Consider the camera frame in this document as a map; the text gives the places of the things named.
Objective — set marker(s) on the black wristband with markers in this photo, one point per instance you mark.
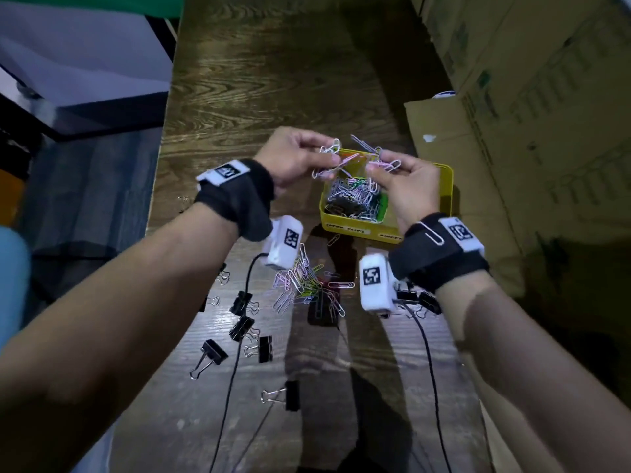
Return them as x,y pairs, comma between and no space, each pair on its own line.
241,197
434,261

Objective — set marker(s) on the pile of coloured paper clips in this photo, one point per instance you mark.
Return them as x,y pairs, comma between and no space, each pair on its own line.
300,280

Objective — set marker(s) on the brown cardboard box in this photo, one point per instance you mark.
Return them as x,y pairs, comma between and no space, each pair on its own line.
542,142

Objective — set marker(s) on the black shelf unit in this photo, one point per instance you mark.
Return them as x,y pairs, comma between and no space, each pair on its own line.
19,152

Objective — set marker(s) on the person's left hand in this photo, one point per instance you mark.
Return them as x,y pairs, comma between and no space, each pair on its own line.
291,157

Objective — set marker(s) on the white sheet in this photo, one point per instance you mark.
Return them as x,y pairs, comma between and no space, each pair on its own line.
623,0

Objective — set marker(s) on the large white paper clip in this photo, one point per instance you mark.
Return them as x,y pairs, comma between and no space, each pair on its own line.
433,235

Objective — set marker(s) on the light blue chair seat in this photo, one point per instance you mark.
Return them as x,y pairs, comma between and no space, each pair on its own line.
12,285

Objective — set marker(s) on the person's left forearm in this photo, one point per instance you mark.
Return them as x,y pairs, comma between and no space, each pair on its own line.
108,339

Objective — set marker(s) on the group of black binder clips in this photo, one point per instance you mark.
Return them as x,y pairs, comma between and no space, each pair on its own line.
265,348

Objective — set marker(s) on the wooden table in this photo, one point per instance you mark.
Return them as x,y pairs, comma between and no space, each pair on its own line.
271,68

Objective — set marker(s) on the white round object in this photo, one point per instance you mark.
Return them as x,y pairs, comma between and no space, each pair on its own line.
443,94

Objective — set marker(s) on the white cabinet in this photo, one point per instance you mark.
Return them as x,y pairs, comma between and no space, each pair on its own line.
88,59

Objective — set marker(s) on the person's right hand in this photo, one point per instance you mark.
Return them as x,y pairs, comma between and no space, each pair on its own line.
414,192

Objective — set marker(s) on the yellow divided sorting bin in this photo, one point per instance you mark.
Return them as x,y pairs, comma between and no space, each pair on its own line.
446,187

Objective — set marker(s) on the person's right forearm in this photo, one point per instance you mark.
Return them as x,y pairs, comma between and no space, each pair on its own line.
532,379

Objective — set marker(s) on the bunch of coloured paper clips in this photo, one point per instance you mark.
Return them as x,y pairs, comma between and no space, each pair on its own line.
340,164
387,164

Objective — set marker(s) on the small heap of paper clips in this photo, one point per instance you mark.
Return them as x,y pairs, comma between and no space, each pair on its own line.
352,199

